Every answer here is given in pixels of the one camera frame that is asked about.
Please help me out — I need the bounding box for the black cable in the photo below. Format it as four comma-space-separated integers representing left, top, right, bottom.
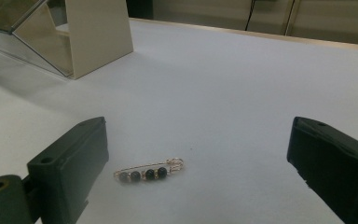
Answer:
244, 0, 257, 32

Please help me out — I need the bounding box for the white display box clear lid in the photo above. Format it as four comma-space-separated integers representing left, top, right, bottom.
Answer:
0, 0, 135, 80

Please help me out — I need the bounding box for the white paper sheet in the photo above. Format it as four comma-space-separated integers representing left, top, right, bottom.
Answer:
0, 18, 358, 224

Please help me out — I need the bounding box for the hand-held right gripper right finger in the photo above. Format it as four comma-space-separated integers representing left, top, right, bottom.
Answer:
286, 116, 358, 224

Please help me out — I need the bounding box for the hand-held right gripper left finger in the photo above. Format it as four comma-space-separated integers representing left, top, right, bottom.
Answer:
26, 116, 110, 224

